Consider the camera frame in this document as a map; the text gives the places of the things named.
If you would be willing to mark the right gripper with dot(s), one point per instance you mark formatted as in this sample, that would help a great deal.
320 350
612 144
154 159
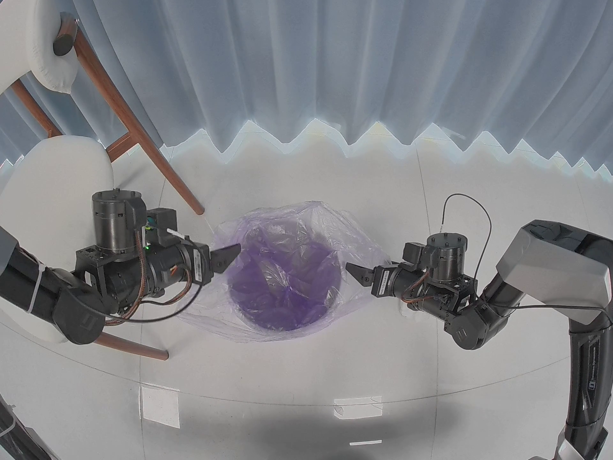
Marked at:
400 281

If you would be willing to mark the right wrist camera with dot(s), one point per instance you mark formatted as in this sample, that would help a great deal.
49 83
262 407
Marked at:
413 253

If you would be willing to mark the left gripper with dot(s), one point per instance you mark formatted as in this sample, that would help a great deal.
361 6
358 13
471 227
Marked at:
167 269

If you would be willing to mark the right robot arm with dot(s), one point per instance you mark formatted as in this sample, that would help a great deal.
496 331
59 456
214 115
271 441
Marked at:
550 266

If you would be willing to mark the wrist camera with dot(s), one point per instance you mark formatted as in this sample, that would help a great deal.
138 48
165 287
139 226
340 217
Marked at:
413 253
163 223

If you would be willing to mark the pale blue curtain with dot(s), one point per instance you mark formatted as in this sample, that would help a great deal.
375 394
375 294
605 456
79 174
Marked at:
335 41

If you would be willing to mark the wooden chair white cushions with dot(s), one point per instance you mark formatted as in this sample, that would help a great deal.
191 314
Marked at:
57 170

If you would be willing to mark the purple plastic bag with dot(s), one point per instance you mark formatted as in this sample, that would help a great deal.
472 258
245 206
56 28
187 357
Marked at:
287 237

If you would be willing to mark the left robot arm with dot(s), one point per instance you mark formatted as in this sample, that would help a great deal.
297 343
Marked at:
72 295

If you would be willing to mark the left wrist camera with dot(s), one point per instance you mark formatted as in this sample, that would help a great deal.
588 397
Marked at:
163 223

